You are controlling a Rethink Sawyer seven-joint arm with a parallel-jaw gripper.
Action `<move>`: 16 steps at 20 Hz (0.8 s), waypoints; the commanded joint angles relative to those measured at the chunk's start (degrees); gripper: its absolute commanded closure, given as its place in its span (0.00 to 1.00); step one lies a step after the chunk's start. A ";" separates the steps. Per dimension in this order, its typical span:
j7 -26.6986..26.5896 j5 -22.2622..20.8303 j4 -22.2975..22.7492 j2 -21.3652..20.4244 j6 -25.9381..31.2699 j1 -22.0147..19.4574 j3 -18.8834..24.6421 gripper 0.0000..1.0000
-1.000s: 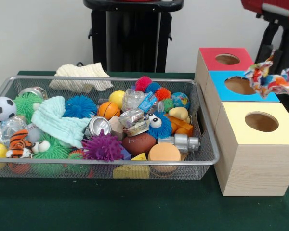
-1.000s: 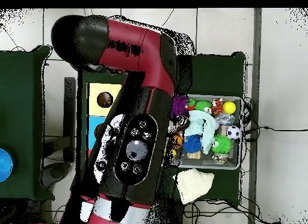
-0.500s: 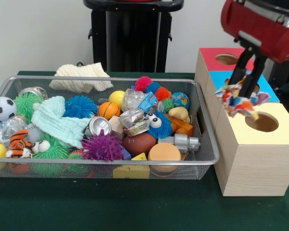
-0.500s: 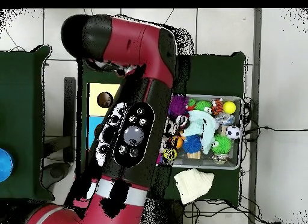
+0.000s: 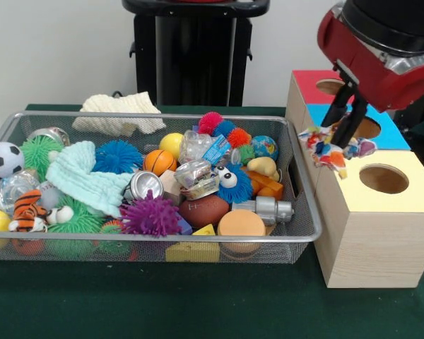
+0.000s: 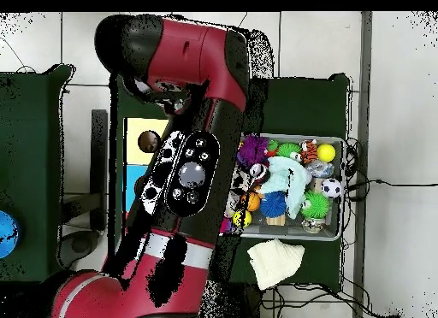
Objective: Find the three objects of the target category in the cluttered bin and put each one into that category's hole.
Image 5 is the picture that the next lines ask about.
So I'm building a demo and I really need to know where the mint green knit cloth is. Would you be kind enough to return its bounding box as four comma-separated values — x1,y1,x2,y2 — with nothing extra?
45,141,134,218

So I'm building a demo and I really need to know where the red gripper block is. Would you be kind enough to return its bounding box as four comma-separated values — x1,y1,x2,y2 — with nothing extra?
317,6,424,149

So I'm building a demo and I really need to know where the dark green tablecloth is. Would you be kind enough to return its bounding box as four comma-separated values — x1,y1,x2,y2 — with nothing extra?
0,104,424,339

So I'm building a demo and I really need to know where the black and white soccer ball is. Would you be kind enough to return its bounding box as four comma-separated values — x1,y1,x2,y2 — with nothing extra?
0,141,25,179

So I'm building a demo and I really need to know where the clear mesh bin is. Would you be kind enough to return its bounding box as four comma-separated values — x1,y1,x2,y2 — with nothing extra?
0,109,323,266

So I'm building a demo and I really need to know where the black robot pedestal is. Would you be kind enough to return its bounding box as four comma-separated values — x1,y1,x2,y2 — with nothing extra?
122,0,271,107

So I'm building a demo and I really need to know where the cream knit cloth roll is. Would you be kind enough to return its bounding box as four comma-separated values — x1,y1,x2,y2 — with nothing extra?
72,92,167,138

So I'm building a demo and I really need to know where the blue fuzzy monster toy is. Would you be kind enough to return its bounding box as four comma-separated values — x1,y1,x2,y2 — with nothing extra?
213,165,254,205

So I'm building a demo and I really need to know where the yellow cheese wedge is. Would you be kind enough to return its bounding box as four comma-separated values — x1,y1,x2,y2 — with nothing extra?
165,225,220,263

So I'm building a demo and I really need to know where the purple spiky ball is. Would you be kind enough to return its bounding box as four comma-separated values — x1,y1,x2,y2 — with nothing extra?
119,191,182,238

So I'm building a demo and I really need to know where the multicoloured rope knot toy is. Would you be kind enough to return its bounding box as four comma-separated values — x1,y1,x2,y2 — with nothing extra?
298,126,377,179

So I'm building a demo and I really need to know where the yellow ball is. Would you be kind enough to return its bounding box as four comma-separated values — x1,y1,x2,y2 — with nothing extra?
159,133,184,160

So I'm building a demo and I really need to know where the orange tiger plush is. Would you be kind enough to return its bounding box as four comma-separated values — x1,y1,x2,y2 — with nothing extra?
7,189,52,234

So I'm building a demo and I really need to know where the brown toy football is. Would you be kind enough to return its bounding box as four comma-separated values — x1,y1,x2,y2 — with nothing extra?
179,195,230,230

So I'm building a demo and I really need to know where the green spiky ball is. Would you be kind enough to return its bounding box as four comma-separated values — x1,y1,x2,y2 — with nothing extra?
21,136,64,183

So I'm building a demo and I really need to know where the wooden three-hole box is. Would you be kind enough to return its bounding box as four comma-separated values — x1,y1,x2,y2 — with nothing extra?
285,69,424,289

